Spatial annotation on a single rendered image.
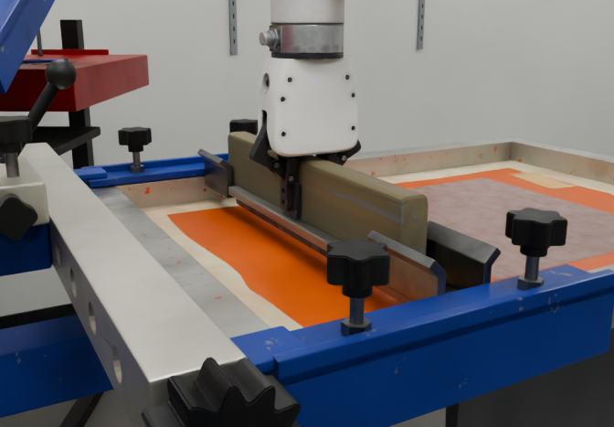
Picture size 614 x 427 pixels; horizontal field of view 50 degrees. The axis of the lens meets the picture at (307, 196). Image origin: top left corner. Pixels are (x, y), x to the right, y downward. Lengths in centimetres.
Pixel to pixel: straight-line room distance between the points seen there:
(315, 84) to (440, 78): 275
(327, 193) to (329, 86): 11
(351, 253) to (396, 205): 15
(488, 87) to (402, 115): 56
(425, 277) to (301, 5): 29
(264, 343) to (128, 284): 9
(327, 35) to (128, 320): 38
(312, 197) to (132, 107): 207
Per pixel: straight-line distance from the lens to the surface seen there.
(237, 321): 50
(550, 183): 111
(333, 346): 42
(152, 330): 37
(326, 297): 62
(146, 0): 272
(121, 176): 92
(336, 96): 69
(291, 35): 67
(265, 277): 67
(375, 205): 59
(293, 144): 68
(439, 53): 340
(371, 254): 42
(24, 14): 112
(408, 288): 55
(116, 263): 48
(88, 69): 158
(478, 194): 101
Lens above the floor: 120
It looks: 15 degrees down
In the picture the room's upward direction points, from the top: straight up
